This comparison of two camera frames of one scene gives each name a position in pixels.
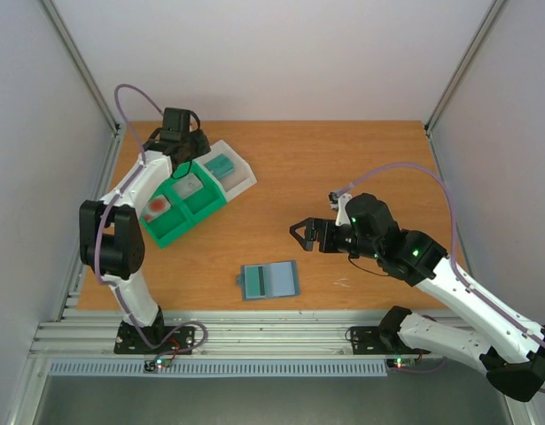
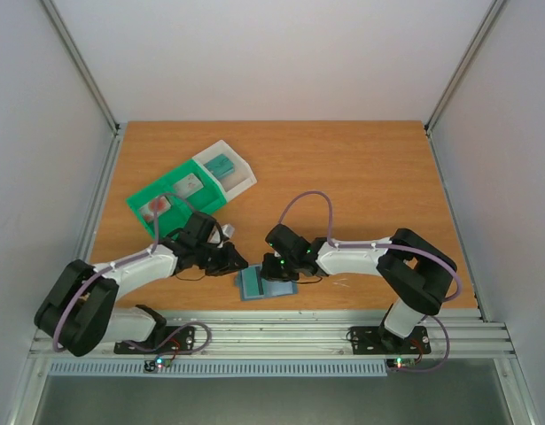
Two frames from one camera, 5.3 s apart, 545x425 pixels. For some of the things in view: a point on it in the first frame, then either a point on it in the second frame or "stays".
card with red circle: x=154 y=208 stays
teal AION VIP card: x=220 y=166 stays
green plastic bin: x=179 y=204 stays
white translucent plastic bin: x=228 y=169 stays
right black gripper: x=319 y=235 → x=275 y=269
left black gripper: x=205 y=145 → x=228 y=266
